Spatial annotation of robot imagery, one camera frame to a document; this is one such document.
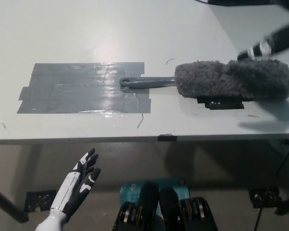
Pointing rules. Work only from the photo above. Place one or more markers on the grey duct tape patch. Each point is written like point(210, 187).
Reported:
point(74, 89)

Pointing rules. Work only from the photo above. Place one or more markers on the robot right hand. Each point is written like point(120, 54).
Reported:
point(277, 41)

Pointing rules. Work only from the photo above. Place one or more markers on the small black tape strip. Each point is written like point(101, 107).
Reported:
point(166, 137)

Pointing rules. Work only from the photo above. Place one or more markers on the grey fluffy duster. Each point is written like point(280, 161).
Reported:
point(231, 79)

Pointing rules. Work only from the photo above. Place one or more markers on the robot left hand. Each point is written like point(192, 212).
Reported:
point(77, 185)

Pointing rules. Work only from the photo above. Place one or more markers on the black table leg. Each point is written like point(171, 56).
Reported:
point(7, 204)

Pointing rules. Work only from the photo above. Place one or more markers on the black tape square patch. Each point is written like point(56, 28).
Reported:
point(221, 104)

